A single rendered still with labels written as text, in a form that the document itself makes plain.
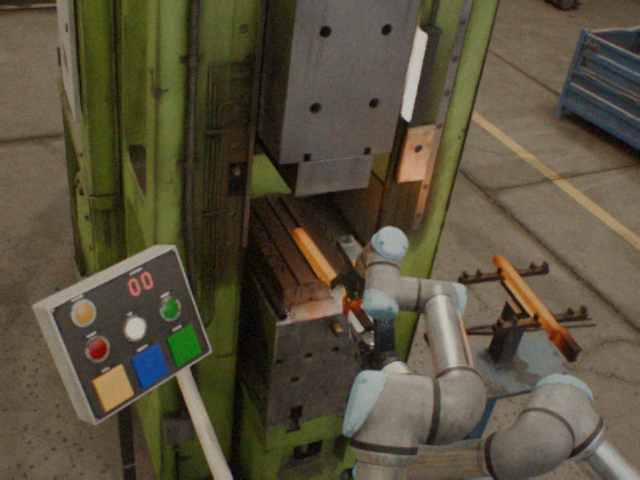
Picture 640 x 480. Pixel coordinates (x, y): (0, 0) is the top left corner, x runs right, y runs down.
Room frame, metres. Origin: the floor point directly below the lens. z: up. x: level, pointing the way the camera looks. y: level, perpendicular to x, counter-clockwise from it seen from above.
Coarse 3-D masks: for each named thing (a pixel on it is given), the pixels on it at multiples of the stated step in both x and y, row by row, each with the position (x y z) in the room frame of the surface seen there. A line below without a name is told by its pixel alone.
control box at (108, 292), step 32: (160, 256) 1.25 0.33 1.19; (96, 288) 1.12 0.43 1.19; (128, 288) 1.16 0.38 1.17; (160, 288) 1.21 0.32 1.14; (64, 320) 1.03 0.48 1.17; (96, 320) 1.08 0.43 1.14; (128, 320) 1.12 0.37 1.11; (160, 320) 1.17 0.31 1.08; (192, 320) 1.22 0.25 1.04; (64, 352) 1.00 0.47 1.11; (128, 352) 1.08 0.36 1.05; (64, 384) 1.01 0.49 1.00; (96, 416) 0.95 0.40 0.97
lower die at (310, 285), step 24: (264, 216) 1.77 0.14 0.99; (264, 240) 1.66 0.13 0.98; (288, 240) 1.66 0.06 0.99; (312, 240) 1.67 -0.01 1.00; (264, 264) 1.59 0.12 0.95; (288, 264) 1.55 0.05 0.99; (312, 264) 1.55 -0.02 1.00; (336, 264) 1.58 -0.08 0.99; (288, 288) 1.46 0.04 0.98; (312, 288) 1.50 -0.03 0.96
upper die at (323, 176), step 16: (272, 160) 1.60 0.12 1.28; (304, 160) 1.47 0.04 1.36; (320, 160) 1.48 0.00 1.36; (336, 160) 1.50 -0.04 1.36; (352, 160) 1.52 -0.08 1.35; (368, 160) 1.54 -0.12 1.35; (288, 176) 1.50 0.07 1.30; (304, 176) 1.47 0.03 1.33; (320, 176) 1.49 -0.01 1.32; (336, 176) 1.51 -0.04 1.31; (352, 176) 1.53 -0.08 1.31; (368, 176) 1.55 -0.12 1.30; (304, 192) 1.47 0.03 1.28; (320, 192) 1.49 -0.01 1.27
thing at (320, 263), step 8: (296, 232) 1.68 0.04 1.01; (304, 232) 1.69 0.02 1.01; (304, 240) 1.65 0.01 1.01; (304, 248) 1.62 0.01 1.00; (312, 248) 1.61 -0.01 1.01; (312, 256) 1.57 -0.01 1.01; (320, 256) 1.58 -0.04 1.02; (320, 264) 1.54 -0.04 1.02; (328, 264) 1.54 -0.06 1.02; (320, 272) 1.52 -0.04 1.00; (328, 272) 1.51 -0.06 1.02; (328, 280) 1.48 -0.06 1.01; (344, 288) 1.44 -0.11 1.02; (344, 296) 1.41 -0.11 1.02; (344, 304) 1.37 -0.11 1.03; (352, 304) 1.37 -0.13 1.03; (360, 304) 1.39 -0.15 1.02; (344, 312) 1.37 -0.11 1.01; (352, 312) 1.35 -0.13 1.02; (360, 312) 1.35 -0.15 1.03; (360, 320) 1.32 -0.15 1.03; (368, 320) 1.32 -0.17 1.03; (368, 328) 1.30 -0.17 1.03
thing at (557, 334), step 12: (504, 264) 1.73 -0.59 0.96; (504, 276) 1.70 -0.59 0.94; (516, 276) 1.68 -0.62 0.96; (516, 288) 1.64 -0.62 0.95; (528, 288) 1.63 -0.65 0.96; (528, 300) 1.58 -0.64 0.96; (540, 312) 1.52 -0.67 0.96; (552, 324) 1.48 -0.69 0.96; (552, 336) 1.44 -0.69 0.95; (564, 336) 1.42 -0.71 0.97; (564, 348) 1.41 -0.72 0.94; (576, 348) 1.38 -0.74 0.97; (576, 360) 1.38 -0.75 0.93
